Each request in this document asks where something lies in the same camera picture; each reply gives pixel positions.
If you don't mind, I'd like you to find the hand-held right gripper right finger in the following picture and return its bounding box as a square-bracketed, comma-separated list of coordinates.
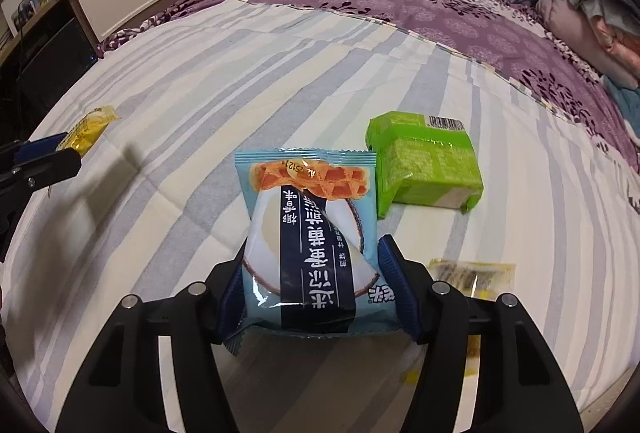
[377, 235, 586, 433]

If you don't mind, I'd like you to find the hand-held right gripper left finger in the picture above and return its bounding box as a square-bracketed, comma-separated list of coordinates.
[55, 258, 251, 433]

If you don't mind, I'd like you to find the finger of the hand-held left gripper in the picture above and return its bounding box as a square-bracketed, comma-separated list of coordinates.
[0, 149, 84, 204]
[0, 133, 69, 170]

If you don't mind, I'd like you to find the small yellow snack packet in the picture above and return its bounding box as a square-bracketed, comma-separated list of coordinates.
[55, 105, 121, 152]

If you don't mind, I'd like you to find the light blue waffle packet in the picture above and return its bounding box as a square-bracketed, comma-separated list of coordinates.
[222, 149, 398, 356]

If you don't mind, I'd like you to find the black box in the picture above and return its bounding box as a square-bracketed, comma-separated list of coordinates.
[20, 18, 96, 114]

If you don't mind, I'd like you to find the bright green snack pack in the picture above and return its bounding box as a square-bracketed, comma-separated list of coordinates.
[364, 111, 485, 220]

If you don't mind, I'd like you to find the wooden shelf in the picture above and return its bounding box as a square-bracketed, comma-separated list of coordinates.
[0, 0, 101, 194]

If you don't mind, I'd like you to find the purple floral bedsheet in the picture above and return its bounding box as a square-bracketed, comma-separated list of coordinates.
[97, 0, 640, 214]

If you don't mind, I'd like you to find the blue fleece blanket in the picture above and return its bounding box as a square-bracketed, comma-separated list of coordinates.
[605, 78, 640, 134]

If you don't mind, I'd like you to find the pile of folded blankets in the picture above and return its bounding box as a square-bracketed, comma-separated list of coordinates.
[535, 0, 640, 84]

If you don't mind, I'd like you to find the folded pink quilt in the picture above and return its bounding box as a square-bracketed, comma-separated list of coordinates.
[590, 13, 640, 88]

